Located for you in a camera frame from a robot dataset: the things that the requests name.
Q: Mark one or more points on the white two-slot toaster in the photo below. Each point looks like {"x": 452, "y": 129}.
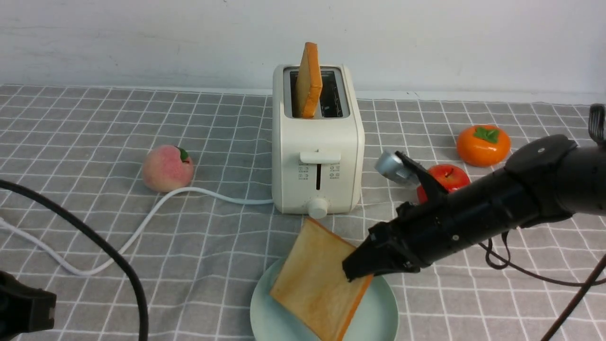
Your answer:
{"x": 316, "y": 163}

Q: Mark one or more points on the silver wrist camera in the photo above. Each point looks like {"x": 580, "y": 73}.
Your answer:
{"x": 390, "y": 166}

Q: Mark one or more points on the orange persimmon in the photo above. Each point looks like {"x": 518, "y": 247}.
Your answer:
{"x": 483, "y": 146}

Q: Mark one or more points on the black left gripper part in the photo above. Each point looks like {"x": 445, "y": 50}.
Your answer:
{"x": 24, "y": 309}

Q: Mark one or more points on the light green round plate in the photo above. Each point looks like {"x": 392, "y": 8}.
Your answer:
{"x": 376, "y": 318}

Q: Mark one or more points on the pink peach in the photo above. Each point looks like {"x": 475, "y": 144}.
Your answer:
{"x": 167, "y": 168}

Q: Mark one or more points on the red apple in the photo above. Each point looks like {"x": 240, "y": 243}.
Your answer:
{"x": 450, "y": 176}

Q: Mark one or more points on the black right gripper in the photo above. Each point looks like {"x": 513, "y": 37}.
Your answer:
{"x": 418, "y": 237}

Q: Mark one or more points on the toast slice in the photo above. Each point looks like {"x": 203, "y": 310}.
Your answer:
{"x": 312, "y": 284}
{"x": 308, "y": 85}

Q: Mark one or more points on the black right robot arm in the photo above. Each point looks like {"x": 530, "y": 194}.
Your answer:
{"x": 548, "y": 180}

